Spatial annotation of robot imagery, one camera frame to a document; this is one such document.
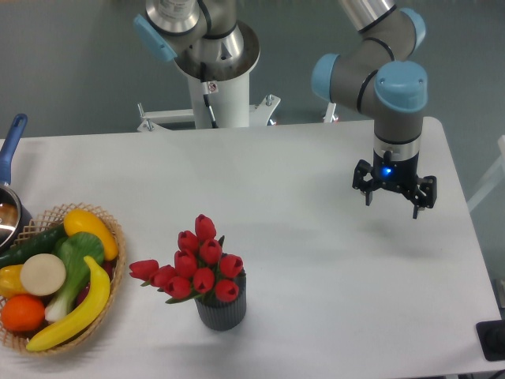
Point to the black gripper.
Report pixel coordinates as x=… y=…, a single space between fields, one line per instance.
x=395 y=176

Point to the red tulip bouquet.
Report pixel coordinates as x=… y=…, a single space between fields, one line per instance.
x=201 y=271

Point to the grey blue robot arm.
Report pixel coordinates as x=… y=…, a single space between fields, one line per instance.
x=377 y=80

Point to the dark grey ribbed vase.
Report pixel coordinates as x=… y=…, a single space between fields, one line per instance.
x=223 y=316

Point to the black device at edge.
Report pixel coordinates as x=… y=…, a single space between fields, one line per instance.
x=491 y=337

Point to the red fruit in basket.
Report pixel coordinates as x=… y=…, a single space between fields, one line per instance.
x=108 y=266

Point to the yellow banana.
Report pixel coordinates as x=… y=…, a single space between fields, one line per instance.
x=81 y=317

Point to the green bok choy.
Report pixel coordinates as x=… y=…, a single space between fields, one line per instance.
x=72 y=253

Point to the dark green cucumber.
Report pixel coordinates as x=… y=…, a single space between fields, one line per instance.
x=43 y=242

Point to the woven wicker basket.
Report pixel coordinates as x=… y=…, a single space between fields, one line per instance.
x=17 y=341

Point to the beige round disc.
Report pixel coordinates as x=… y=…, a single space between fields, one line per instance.
x=43 y=274

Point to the orange fruit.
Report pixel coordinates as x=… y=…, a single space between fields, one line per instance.
x=23 y=313

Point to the yellow bell pepper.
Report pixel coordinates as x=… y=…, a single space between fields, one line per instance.
x=10 y=281

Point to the white frame at right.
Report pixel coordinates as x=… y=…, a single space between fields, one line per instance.
x=490 y=179

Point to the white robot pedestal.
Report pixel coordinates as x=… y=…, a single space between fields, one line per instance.
x=217 y=73

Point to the blue handled saucepan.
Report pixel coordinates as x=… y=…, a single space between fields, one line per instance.
x=14 y=216

